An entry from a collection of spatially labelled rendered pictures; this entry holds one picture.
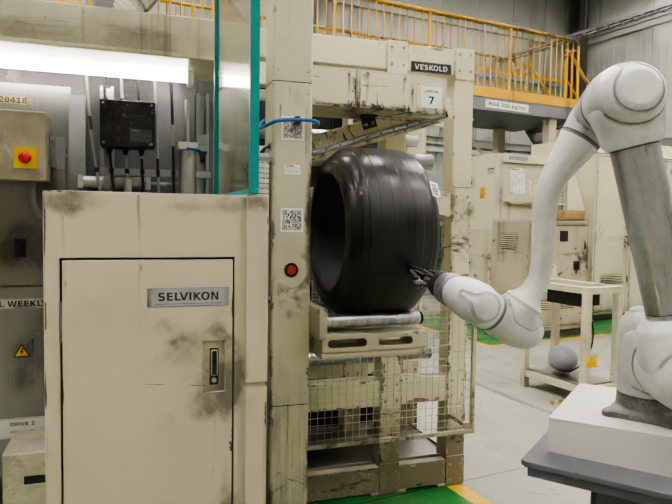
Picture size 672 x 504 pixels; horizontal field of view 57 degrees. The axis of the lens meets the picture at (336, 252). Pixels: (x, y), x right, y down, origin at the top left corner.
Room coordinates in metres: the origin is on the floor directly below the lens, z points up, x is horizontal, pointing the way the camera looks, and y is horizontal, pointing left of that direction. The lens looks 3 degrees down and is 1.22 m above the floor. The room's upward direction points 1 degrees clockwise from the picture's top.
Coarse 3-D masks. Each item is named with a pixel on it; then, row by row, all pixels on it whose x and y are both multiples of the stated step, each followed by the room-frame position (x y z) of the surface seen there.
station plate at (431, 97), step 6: (426, 90) 2.39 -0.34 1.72; (432, 90) 2.40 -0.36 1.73; (438, 90) 2.41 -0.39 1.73; (426, 96) 2.39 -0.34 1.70; (432, 96) 2.40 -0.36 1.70; (438, 96) 2.41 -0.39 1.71; (426, 102) 2.39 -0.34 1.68; (432, 102) 2.40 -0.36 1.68; (438, 102) 2.41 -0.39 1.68; (438, 108) 2.41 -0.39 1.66
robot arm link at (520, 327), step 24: (576, 144) 1.46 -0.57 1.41; (552, 168) 1.49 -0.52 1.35; (576, 168) 1.48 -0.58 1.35; (552, 192) 1.49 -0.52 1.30; (552, 216) 1.51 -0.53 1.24; (552, 240) 1.53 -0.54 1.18; (552, 264) 1.56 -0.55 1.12; (528, 288) 1.56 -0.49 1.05; (528, 312) 1.54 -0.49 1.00; (504, 336) 1.55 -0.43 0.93; (528, 336) 1.56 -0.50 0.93
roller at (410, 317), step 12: (372, 312) 1.99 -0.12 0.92; (384, 312) 2.00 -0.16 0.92; (396, 312) 2.00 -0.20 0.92; (408, 312) 2.02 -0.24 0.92; (420, 312) 2.03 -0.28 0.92; (336, 324) 1.93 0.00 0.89; (348, 324) 1.94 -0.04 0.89; (360, 324) 1.95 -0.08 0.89; (372, 324) 1.97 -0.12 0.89; (384, 324) 1.98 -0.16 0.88; (396, 324) 2.00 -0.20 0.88; (408, 324) 2.02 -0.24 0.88
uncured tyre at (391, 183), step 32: (352, 160) 1.95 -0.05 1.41; (384, 160) 1.96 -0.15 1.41; (416, 160) 2.03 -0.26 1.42; (320, 192) 2.22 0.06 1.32; (352, 192) 1.88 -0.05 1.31; (384, 192) 1.87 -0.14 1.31; (416, 192) 1.90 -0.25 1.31; (320, 224) 2.35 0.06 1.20; (352, 224) 1.86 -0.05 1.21; (384, 224) 1.84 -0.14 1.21; (416, 224) 1.87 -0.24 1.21; (320, 256) 2.33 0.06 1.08; (352, 256) 1.86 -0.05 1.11; (384, 256) 1.84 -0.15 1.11; (416, 256) 1.88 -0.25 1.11; (320, 288) 2.14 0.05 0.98; (352, 288) 1.90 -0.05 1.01; (384, 288) 1.89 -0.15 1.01
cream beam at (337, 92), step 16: (320, 80) 2.26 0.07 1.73; (336, 80) 2.28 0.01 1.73; (352, 80) 2.30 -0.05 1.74; (368, 80) 2.32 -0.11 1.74; (384, 80) 2.34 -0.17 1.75; (400, 80) 2.36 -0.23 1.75; (416, 80) 2.38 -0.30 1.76; (432, 80) 2.40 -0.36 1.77; (320, 96) 2.26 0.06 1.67; (336, 96) 2.28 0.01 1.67; (352, 96) 2.30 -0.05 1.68; (368, 96) 2.32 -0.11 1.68; (384, 96) 2.34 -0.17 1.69; (400, 96) 2.36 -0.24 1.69; (416, 96) 2.38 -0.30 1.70; (320, 112) 2.41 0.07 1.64; (336, 112) 2.40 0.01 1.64; (352, 112) 2.40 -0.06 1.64; (368, 112) 2.39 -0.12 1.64; (384, 112) 2.39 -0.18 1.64; (400, 112) 2.38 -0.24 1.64; (416, 112) 2.38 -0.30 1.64; (432, 112) 2.40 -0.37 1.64
